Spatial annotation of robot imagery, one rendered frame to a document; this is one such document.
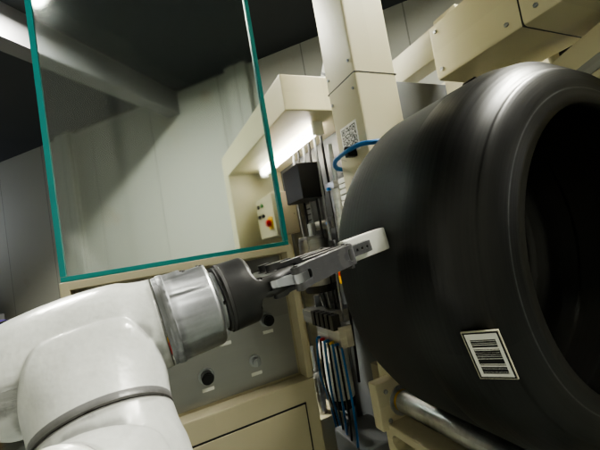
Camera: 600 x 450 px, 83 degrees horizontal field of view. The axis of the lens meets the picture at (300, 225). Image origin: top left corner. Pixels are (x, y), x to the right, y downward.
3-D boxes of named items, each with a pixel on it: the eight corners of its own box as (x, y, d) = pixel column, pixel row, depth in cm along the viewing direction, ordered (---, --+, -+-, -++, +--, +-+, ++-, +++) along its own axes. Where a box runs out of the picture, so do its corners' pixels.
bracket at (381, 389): (375, 428, 73) (367, 381, 73) (495, 370, 90) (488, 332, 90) (385, 434, 70) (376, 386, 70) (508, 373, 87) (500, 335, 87)
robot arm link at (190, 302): (148, 277, 38) (201, 261, 41) (172, 354, 38) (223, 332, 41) (150, 279, 30) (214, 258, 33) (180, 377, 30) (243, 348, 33)
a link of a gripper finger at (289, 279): (249, 278, 37) (262, 279, 33) (290, 262, 40) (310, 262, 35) (255, 298, 37) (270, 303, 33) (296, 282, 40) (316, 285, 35)
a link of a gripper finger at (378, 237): (339, 242, 44) (342, 241, 43) (380, 227, 47) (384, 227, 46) (346, 264, 44) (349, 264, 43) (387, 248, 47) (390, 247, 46)
